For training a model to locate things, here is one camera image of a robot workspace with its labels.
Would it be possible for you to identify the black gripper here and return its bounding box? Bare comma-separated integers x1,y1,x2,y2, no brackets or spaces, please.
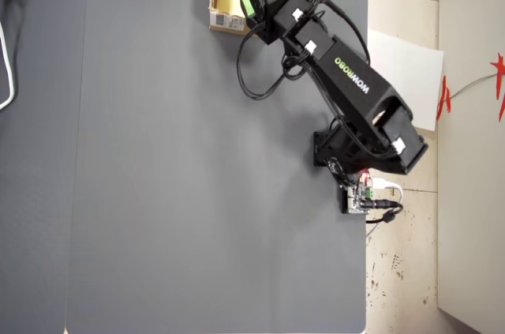
238,0,322,46

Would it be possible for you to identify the white shipping label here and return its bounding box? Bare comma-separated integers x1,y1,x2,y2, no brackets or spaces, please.
210,11,247,32

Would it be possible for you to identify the white paper sheet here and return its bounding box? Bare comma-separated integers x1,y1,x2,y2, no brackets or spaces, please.
367,28,446,133

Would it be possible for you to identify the large grey mat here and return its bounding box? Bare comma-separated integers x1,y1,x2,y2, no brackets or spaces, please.
65,0,370,334

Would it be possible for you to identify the small driver board red LED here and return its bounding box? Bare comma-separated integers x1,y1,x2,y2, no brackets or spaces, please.
339,171,376,216

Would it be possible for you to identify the narrow grey mat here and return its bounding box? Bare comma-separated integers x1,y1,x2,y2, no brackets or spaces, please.
0,0,89,334

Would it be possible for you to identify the thick black camera cable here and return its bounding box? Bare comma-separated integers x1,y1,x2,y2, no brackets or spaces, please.
235,21,316,102

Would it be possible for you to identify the black servo cable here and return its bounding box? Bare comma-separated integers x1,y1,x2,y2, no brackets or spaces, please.
317,0,372,66

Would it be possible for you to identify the white USB cable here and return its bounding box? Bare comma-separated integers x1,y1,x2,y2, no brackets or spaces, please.
372,177,405,204

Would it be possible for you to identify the black power cable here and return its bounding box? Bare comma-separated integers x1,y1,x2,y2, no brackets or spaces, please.
362,199,405,226

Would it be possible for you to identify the white curved frame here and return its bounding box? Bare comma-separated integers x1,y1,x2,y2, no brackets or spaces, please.
0,21,18,112

